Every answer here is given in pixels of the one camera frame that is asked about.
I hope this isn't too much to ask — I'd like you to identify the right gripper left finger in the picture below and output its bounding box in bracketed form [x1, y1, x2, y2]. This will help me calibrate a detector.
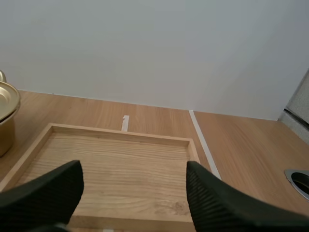
[0, 159, 84, 232]

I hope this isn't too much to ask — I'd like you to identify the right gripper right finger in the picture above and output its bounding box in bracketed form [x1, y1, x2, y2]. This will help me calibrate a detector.
[186, 160, 309, 232]

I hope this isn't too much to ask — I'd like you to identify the gold pot lid black knob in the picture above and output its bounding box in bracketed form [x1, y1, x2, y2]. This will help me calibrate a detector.
[0, 81, 22, 121]

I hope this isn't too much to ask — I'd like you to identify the shallow wooden tray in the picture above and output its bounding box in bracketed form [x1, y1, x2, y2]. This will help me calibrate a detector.
[0, 122, 201, 229]

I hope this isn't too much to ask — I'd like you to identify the gold pot with two handles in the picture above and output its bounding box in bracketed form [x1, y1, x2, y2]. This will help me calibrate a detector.
[0, 70, 19, 158]

